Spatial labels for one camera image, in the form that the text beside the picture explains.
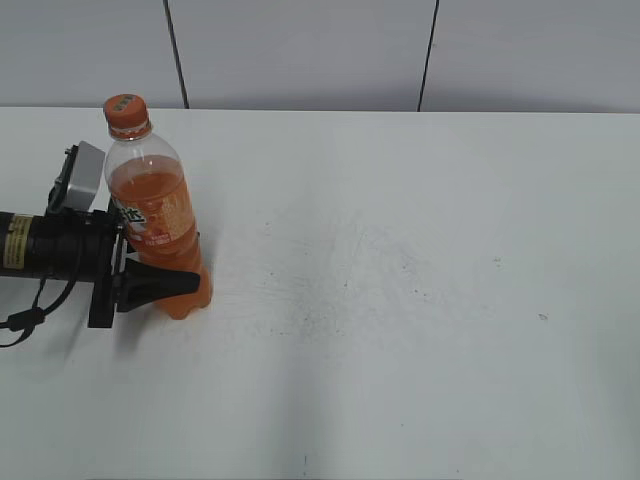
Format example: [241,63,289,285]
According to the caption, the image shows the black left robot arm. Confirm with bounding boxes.
[1,205,200,337]

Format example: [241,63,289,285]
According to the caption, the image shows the orange soda plastic bottle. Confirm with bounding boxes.
[104,118,212,319]

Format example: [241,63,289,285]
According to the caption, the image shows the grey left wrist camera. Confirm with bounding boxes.
[46,141,105,214]

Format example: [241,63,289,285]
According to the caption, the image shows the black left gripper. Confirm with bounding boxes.
[43,197,200,329]

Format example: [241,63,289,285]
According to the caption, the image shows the orange bottle cap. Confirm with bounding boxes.
[103,94,149,130]

